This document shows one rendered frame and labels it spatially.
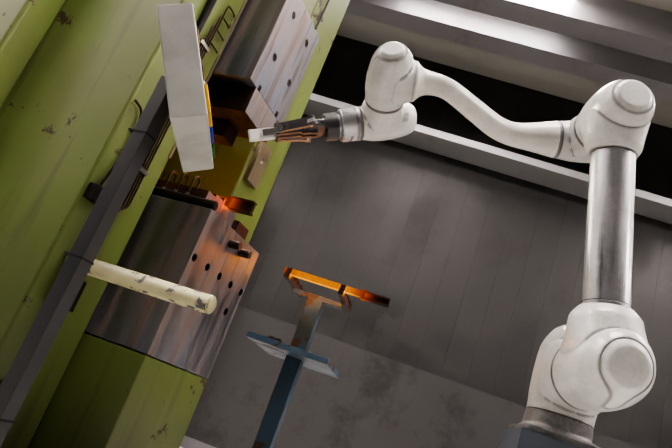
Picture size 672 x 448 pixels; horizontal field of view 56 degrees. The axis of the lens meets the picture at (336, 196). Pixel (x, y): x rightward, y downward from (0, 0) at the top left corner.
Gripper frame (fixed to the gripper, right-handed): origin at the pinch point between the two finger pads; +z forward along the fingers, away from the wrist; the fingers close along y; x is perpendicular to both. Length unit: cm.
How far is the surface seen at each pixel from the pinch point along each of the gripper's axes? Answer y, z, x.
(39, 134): 22, 60, 17
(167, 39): -26.9, 19.8, 13.5
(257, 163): 76, -4, 20
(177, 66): -26.9, 18.4, 6.7
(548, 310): 314, -228, -42
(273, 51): 36, -12, 44
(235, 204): 44.7, 7.7, -4.5
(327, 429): 337, -46, -96
